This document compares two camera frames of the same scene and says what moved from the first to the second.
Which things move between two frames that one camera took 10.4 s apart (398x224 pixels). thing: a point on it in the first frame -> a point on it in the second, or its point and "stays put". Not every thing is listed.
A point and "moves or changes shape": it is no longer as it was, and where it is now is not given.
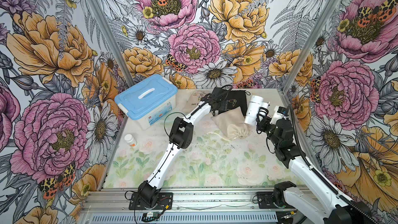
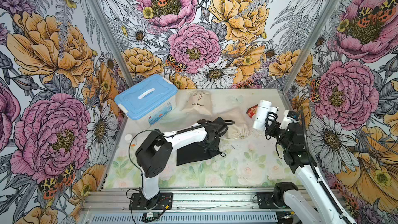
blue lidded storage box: [148, 101] stays put
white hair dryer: [256, 102] moves or changes shape
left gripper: [223, 106] -> [216, 142]
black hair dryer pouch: [236, 98] -> [196, 152]
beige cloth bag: [232, 123] stays put
